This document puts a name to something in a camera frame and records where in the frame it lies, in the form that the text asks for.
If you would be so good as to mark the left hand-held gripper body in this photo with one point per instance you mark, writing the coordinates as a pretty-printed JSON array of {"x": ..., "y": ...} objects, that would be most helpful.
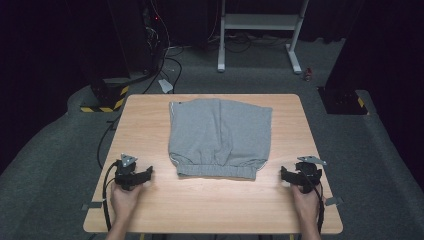
[{"x": 125, "y": 173}]

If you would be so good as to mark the black equipment rack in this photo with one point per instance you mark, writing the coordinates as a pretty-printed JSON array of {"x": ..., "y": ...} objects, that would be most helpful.
[{"x": 140, "y": 33}]

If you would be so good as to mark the person's right hand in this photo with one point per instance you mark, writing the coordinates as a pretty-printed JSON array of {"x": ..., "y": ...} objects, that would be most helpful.
[{"x": 308, "y": 205}]

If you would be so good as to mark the person's left hand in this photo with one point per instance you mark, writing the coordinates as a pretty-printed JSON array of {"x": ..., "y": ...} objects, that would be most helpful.
[{"x": 123, "y": 203}]

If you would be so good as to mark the white metal stand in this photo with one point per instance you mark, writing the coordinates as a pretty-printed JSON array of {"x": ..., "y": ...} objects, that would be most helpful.
[{"x": 260, "y": 21}]

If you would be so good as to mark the black yellow striped base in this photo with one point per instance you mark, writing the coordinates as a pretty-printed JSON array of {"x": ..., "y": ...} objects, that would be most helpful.
[{"x": 106, "y": 98}]

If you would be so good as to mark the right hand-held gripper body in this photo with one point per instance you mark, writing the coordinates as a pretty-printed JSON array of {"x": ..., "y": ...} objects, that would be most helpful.
[{"x": 310, "y": 176}]

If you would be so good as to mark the small white floor object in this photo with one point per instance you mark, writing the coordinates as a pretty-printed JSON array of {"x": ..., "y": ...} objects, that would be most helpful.
[{"x": 165, "y": 86}]

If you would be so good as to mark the grey pants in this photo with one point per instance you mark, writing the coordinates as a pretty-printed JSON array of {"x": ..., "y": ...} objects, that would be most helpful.
[{"x": 220, "y": 140}]

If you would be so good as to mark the grey tape piece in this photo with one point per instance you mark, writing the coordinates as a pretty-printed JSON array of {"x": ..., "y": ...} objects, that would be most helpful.
[
  {"x": 92, "y": 206},
  {"x": 333, "y": 201}
]

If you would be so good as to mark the dark base with yellow mark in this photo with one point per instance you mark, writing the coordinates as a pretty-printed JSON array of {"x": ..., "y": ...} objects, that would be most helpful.
[{"x": 343, "y": 101}]

